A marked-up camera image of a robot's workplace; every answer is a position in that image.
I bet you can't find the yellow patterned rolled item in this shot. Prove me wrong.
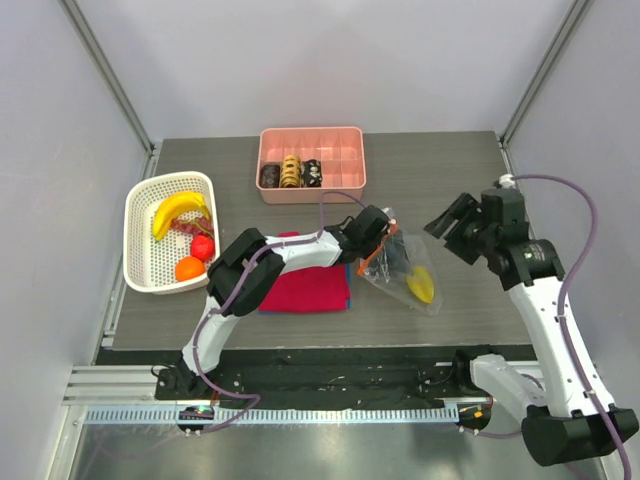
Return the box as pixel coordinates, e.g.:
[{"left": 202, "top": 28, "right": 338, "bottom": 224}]
[{"left": 279, "top": 155, "right": 302, "bottom": 188}]

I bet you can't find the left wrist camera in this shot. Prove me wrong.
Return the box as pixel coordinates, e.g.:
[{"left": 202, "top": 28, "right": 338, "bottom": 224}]
[{"left": 382, "top": 207, "right": 397, "bottom": 226}]

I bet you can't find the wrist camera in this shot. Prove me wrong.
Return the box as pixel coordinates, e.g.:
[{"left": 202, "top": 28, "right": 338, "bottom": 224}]
[
  {"left": 493, "top": 174, "right": 518, "bottom": 190},
  {"left": 382, "top": 207, "right": 397, "bottom": 226}
]

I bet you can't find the blue folded cloth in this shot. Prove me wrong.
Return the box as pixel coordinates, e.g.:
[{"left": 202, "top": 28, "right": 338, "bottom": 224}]
[{"left": 257, "top": 234, "right": 353, "bottom": 315}]

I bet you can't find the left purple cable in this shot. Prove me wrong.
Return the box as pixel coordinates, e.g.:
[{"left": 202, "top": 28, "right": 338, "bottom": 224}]
[{"left": 184, "top": 190, "right": 374, "bottom": 434}]

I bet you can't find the orange fake fruit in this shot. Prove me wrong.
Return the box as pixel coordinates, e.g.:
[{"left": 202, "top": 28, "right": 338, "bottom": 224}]
[{"left": 174, "top": 256, "right": 206, "bottom": 282}]

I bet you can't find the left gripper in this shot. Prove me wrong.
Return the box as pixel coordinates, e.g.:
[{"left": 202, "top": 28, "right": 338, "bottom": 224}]
[{"left": 360, "top": 229, "right": 414, "bottom": 279}]

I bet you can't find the yellow fake banana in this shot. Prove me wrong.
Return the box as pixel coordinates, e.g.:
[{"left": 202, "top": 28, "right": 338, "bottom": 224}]
[{"left": 152, "top": 191, "right": 211, "bottom": 241}]

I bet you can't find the red folded shirt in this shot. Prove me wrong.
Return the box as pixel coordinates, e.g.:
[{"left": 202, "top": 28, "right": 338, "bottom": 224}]
[{"left": 258, "top": 231, "right": 350, "bottom": 314}]

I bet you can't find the purple fake grape bunch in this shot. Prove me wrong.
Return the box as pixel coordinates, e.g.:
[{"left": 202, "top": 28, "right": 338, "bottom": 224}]
[{"left": 170, "top": 216, "right": 214, "bottom": 238}]

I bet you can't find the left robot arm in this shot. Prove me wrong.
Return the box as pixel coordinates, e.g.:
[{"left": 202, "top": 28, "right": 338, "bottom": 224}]
[{"left": 176, "top": 205, "right": 397, "bottom": 399}]

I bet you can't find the black floral rolled item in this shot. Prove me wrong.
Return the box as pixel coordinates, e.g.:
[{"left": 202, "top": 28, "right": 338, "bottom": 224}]
[{"left": 301, "top": 159, "right": 323, "bottom": 188}]

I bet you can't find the clear zip top bag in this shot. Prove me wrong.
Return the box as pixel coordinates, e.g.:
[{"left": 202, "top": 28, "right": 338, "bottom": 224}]
[{"left": 357, "top": 207, "right": 442, "bottom": 316}]

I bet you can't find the pink divided plastic tray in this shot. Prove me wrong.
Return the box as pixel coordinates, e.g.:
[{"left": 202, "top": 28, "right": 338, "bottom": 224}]
[{"left": 255, "top": 126, "right": 367, "bottom": 205}]

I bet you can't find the red fake fruit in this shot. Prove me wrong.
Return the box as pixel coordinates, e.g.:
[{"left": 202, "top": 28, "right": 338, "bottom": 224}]
[{"left": 190, "top": 234, "right": 216, "bottom": 263}]

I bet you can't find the white perforated plastic basket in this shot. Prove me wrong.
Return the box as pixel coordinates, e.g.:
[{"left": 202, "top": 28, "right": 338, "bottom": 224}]
[{"left": 122, "top": 171, "right": 221, "bottom": 295}]

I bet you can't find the yellow fake star fruit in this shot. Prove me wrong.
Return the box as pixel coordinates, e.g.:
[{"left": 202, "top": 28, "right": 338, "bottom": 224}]
[{"left": 406, "top": 265, "right": 435, "bottom": 304}]

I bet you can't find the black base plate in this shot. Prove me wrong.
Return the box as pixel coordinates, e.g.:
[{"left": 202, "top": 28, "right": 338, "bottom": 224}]
[{"left": 154, "top": 344, "right": 531, "bottom": 404}]

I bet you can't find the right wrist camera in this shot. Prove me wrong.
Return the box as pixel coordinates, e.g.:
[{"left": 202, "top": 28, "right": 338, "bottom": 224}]
[{"left": 493, "top": 174, "right": 518, "bottom": 190}]

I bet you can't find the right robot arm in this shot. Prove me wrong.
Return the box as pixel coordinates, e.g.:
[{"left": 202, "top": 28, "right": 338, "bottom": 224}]
[{"left": 424, "top": 188, "right": 639, "bottom": 466}]

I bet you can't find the dark brown rolled item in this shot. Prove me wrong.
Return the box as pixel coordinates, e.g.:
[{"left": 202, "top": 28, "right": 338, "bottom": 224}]
[{"left": 259, "top": 163, "right": 281, "bottom": 189}]

